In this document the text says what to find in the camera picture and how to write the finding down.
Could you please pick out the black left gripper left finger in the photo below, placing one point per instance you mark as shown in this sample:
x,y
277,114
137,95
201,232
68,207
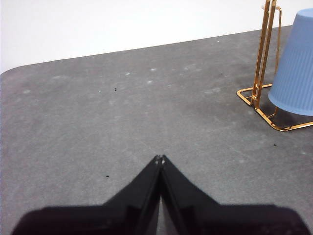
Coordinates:
x,y
122,215

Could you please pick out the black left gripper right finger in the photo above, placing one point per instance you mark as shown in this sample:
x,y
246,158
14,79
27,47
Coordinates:
x,y
207,220

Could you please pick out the blue ribbed plastic cup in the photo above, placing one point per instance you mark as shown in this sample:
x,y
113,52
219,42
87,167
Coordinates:
x,y
293,73

